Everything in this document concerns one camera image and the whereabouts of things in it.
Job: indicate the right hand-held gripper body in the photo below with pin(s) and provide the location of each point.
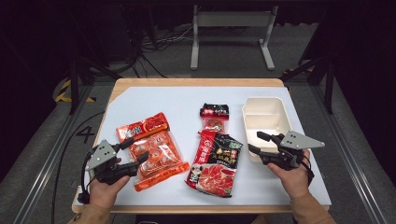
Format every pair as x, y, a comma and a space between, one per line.
295, 141

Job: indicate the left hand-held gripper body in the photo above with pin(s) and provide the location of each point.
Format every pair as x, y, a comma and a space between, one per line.
101, 155

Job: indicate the white divided plastic container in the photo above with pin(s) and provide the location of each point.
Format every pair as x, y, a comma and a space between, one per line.
264, 115

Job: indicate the orange clear food packet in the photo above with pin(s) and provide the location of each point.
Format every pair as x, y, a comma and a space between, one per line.
158, 149

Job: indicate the large red black packet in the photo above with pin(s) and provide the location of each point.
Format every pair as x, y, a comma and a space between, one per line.
216, 165

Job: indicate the person's left hand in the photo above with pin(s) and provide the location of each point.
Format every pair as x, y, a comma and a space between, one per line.
104, 193

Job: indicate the person's right hand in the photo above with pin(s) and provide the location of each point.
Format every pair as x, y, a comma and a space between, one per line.
295, 180

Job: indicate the small black red packet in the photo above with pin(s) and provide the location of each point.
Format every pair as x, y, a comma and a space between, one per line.
214, 116

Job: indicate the white table sheet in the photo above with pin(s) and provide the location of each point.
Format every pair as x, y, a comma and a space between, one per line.
180, 102

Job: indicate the black tripod stand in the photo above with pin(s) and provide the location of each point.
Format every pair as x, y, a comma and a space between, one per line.
74, 81
328, 77

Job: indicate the wooden table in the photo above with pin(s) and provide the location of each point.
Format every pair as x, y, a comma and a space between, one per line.
186, 82

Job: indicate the grey metal stand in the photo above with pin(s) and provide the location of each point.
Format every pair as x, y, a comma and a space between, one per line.
233, 19

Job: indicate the aluminium floor rail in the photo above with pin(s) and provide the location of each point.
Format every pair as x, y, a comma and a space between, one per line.
46, 168
351, 168

